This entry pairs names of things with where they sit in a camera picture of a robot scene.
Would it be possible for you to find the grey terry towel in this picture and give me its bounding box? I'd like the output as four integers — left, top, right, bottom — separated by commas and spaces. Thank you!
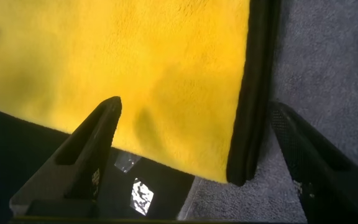
178, 0, 358, 224

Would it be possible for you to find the yellow microfiber towel black trim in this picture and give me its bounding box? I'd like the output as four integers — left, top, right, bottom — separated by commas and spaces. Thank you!
0, 0, 282, 187

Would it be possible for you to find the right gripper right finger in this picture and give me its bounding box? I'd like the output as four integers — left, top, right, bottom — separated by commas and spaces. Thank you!
268, 100, 358, 224

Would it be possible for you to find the small clear tape piece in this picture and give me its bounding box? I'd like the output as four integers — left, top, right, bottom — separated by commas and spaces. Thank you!
114, 151, 142, 174

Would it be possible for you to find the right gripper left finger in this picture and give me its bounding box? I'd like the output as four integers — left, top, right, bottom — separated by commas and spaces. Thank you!
9, 95, 123, 217

